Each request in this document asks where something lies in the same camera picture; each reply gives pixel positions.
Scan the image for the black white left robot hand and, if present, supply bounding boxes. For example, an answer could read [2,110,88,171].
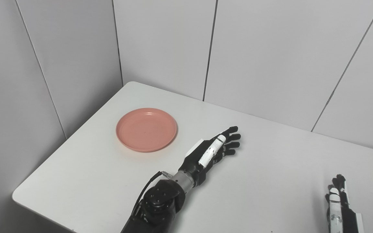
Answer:
[178,126,241,187]

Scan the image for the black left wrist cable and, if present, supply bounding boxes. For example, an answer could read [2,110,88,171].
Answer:
[131,171,174,217]

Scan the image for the pink round plate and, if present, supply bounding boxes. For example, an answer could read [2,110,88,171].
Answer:
[116,108,178,153]

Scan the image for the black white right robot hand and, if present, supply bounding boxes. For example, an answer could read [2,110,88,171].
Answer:
[325,174,365,233]

